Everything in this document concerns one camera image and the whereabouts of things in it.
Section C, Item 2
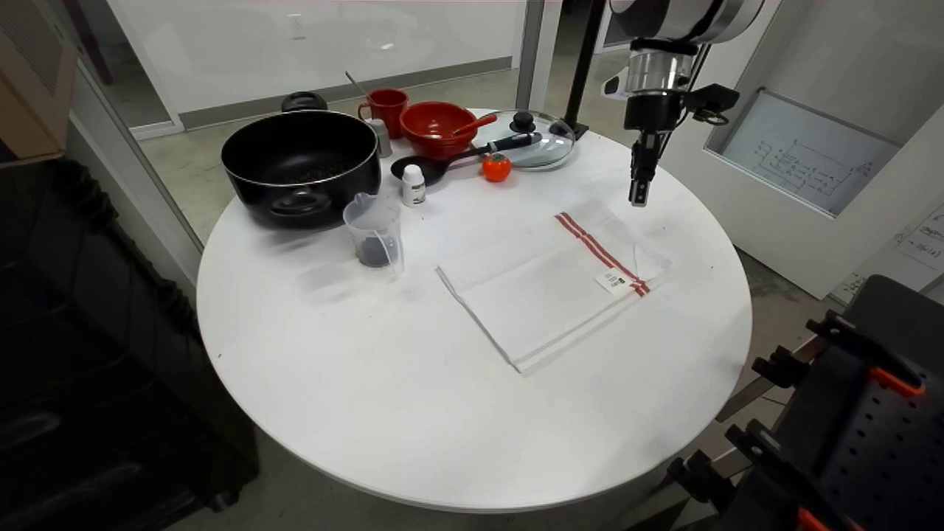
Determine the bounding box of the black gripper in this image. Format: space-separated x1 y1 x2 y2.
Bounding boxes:
625 89 687 210

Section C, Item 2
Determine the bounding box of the white towel with red stripes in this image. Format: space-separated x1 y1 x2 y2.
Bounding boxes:
433 207 666 377

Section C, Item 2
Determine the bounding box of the glass pot lid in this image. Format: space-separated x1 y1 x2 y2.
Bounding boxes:
477 108 580 172

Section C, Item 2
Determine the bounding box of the small orange round object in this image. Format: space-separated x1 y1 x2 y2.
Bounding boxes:
477 151 517 185

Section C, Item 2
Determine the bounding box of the large printed paper sheet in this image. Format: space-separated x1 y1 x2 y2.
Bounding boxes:
720 85 899 219

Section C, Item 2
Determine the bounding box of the red plastic bowl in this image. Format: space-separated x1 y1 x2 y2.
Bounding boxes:
394 99 498 166

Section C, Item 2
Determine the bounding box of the black ladle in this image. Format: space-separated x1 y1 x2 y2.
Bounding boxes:
389 130 542 189

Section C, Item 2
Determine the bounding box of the small white bottle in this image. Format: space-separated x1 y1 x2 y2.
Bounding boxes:
399 163 428 210

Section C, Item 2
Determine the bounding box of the red cup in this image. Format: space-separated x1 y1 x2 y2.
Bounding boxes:
355 85 414 142

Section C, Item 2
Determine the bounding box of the small clear shaker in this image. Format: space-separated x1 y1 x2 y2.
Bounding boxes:
362 114 394 158

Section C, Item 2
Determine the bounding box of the clear plastic measuring cup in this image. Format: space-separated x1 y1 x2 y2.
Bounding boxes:
338 189 408 273

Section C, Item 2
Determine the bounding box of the small printed paper sheet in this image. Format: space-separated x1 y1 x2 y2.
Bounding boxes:
865 201 944 306

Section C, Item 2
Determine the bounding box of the black cooking pot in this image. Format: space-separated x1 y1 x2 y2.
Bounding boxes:
217 89 383 234

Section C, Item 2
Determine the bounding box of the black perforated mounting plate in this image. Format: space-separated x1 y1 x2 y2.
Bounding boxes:
731 273 944 531

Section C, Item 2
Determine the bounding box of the black cabinet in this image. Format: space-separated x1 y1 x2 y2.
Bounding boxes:
0 155 263 531

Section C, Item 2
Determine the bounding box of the cardboard box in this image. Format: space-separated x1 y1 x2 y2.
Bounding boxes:
0 24 77 166

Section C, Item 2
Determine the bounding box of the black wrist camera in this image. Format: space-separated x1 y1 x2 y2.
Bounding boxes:
687 82 743 130

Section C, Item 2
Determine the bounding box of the black camera stand pole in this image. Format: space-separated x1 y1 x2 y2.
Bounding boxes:
561 0 610 142

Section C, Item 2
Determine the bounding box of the grey metal door post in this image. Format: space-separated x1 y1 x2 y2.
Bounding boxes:
511 0 566 111

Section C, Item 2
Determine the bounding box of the black clamp with orange handle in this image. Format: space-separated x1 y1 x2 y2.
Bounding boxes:
666 418 858 531
748 310 925 400

